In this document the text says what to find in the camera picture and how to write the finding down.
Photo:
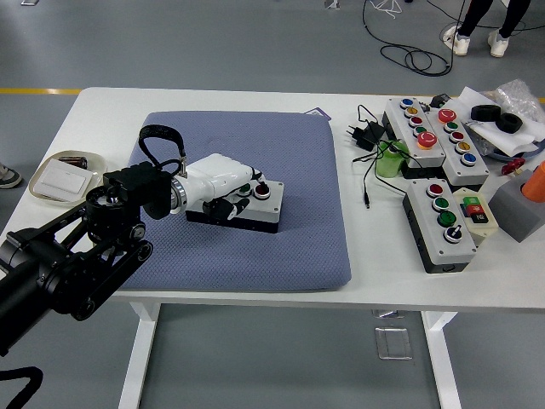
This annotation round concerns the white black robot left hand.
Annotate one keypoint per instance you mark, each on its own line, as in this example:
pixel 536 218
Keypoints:
pixel 217 174

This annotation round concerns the grey four-button control box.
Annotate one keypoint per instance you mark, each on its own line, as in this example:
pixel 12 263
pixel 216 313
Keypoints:
pixel 451 253
pixel 272 213

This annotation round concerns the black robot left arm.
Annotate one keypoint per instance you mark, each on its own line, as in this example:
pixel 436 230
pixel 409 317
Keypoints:
pixel 127 187

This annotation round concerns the grey five-button box, blue end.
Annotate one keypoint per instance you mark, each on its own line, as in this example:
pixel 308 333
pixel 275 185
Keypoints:
pixel 396 113

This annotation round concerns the grey five-button box, mushroom end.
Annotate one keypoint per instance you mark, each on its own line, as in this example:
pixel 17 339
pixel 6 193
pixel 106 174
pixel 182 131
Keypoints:
pixel 472 172

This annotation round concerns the blue-grey padded mat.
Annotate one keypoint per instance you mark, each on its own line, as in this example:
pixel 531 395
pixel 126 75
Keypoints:
pixel 255 255

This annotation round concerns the small dark red object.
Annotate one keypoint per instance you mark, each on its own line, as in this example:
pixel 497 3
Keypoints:
pixel 74 162

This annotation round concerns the black power adapter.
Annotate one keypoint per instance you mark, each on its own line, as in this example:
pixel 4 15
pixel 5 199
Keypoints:
pixel 364 136

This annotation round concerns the green plastic cup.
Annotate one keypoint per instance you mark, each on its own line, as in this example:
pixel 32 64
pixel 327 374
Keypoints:
pixel 387 166

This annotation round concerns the beige shallow tray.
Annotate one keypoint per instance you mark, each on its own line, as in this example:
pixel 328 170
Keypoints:
pixel 36 187

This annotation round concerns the white table leg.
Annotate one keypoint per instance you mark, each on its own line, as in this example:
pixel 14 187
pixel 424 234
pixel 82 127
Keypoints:
pixel 443 366
pixel 136 362

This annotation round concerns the small white floor object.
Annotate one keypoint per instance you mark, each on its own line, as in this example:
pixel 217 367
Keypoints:
pixel 332 3
pixel 29 2

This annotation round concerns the grey white shoe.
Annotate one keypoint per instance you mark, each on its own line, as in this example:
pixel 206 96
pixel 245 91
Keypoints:
pixel 8 178

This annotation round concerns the small black device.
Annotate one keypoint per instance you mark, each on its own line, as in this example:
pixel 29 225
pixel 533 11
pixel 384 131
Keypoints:
pixel 438 101

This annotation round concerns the metal floor outlet plate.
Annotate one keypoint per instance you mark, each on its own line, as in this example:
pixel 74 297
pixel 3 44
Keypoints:
pixel 394 343

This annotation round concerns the white foam sheet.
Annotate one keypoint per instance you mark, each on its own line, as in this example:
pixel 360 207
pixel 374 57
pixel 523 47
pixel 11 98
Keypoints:
pixel 502 138

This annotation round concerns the red valve knob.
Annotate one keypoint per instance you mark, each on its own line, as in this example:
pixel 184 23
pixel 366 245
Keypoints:
pixel 513 165

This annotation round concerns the person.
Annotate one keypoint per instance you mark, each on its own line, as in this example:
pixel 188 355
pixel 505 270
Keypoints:
pixel 472 17

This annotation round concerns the grey block holder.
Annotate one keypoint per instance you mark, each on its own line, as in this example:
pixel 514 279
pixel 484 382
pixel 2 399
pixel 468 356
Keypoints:
pixel 515 213

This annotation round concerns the clear bubble wrap bag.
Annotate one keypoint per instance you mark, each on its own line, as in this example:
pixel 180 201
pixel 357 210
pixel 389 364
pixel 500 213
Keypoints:
pixel 519 96

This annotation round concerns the blue bowl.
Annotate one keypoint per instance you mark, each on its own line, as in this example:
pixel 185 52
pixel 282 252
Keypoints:
pixel 534 150

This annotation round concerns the orange cylinder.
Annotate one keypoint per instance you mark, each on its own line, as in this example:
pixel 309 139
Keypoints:
pixel 536 183

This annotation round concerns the cream three-button switch box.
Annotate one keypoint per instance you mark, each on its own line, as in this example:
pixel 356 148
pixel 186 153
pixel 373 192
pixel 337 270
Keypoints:
pixel 485 230

